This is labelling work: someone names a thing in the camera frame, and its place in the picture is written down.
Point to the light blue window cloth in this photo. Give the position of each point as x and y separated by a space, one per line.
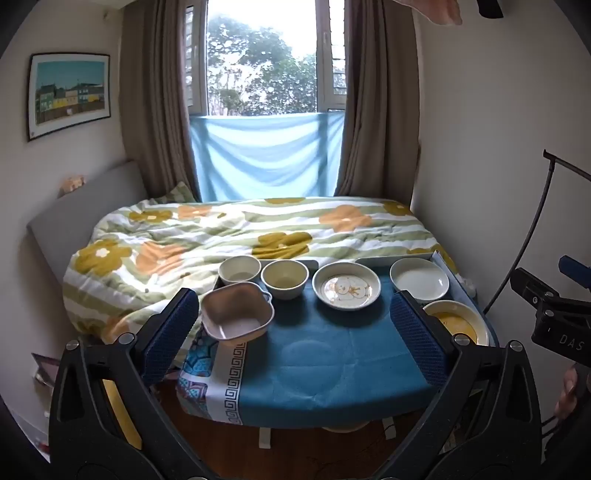
265 157

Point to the yellow bag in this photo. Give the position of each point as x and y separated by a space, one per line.
121 415

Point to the green pillow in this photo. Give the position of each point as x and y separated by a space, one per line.
178 194

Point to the framed landscape picture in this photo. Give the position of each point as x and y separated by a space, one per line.
69 94

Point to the hanging pink cloth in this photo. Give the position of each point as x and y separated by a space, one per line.
441 10

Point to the cartoon print plate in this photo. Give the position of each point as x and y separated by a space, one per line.
346 286

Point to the pink square bowl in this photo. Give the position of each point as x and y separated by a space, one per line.
238 318

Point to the grey headboard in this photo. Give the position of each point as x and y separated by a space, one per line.
87 207

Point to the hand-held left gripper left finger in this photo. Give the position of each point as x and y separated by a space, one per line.
168 337

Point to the black hanging object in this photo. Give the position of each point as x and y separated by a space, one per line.
490 7

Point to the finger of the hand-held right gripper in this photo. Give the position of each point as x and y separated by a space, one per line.
575 272
554 318

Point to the floral striped blanket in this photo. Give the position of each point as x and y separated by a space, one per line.
184 240

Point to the person's right hand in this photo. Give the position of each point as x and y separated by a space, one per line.
567 392

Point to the plain white plate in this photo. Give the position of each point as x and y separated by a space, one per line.
419 279

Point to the cream round bowl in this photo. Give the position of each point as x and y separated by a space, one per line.
285 279

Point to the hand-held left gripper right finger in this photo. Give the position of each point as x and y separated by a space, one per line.
418 341

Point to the small white bowl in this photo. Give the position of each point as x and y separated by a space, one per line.
240 270

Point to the white table leg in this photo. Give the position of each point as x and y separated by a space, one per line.
265 437

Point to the window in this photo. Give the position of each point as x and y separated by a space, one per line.
263 60

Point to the blue patterned tablecloth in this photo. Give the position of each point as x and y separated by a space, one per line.
332 355

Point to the small plush toy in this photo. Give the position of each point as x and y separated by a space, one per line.
74 183

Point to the yellow centred plate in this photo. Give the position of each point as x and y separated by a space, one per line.
459 323

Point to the small photo frame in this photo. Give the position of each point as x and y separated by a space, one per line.
45 369

